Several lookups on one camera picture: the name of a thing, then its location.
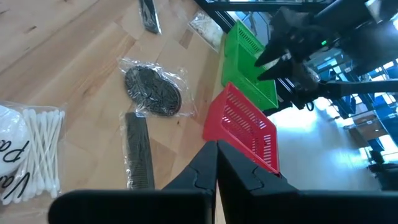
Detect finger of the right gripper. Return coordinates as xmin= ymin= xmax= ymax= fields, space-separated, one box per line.
xmin=254 ymin=6 xmax=315 ymax=68
xmin=256 ymin=57 xmax=297 ymax=82

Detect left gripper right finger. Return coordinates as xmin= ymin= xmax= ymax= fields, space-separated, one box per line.
xmin=216 ymin=139 xmax=398 ymax=224

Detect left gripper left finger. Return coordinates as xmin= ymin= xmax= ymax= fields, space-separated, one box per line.
xmin=47 ymin=140 xmax=218 ymax=224

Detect red plastic basket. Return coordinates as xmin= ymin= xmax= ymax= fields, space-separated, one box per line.
xmin=201 ymin=82 xmax=280 ymax=178

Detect comb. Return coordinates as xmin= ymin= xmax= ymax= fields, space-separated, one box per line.
xmin=138 ymin=0 xmax=162 ymax=34
xmin=119 ymin=111 xmax=156 ymax=190

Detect green plastic basket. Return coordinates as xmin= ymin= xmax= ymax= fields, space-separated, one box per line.
xmin=221 ymin=42 xmax=279 ymax=111
xmin=224 ymin=20 xmax=267 ymax=58

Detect clear bag white contents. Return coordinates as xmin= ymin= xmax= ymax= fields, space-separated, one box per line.
xmin=188 ymin=11 xmax=225 ymax=53

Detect black round brush in bag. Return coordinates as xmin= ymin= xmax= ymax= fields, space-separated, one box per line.
xmin=118 ymin=57 xmax=198 ymax=118

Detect vanity pack swabs bag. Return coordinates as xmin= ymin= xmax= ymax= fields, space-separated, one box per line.
xmin=0 ymin=101 xmax=68 ymax=206

